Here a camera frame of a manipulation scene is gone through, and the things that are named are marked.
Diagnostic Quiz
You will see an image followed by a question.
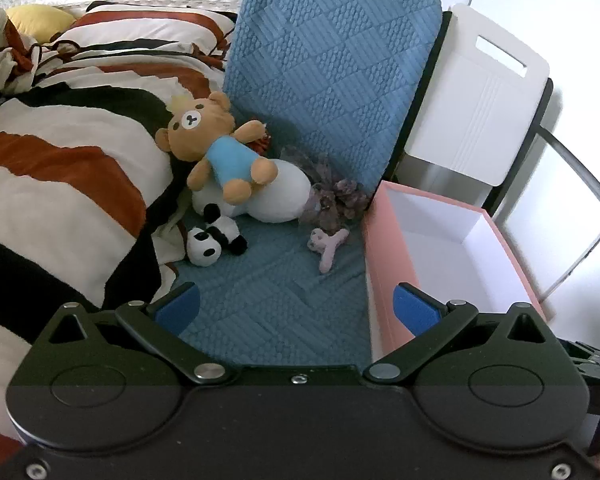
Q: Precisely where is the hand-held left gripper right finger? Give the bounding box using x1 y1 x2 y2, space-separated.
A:
362 282 556 387

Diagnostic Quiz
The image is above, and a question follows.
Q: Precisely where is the small red plush toy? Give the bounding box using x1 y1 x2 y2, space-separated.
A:
245 132 273 157

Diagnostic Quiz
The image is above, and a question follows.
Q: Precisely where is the black and white panda plush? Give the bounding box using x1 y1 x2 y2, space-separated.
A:
186 202 248 267

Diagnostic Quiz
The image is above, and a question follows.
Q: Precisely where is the yellow pillow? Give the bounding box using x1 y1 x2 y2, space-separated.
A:
5 4 78 43

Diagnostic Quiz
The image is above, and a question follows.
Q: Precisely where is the blue quilted cushion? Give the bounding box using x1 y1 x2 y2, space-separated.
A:
222 0 443 211

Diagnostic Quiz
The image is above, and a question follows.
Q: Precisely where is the white chair with black frame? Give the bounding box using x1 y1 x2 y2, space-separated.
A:
380 4 556 221

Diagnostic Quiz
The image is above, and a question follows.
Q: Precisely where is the pink cardboard box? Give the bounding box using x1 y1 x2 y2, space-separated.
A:
362 181 551 361

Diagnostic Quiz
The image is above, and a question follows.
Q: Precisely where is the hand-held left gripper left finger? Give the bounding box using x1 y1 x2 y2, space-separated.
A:
45 281 233 387

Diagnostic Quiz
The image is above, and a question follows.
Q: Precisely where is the blue quilted mat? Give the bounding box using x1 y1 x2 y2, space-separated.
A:
170 180 376 368

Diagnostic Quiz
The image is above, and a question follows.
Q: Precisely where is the white round plush toy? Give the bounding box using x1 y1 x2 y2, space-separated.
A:
190 157 313 223

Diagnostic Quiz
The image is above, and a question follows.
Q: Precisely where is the brown teddy bear blue shirt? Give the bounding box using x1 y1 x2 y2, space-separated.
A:
155 92 279 206

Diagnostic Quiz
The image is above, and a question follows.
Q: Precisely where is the purple lace plush doll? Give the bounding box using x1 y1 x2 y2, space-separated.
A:
280 145 371 228

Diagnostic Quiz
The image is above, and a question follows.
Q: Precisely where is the small pink plush toy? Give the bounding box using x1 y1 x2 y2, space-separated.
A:
307 227 351 275

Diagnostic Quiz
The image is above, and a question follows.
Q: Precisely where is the striped blanket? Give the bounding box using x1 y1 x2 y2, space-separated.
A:
0 0 241 456

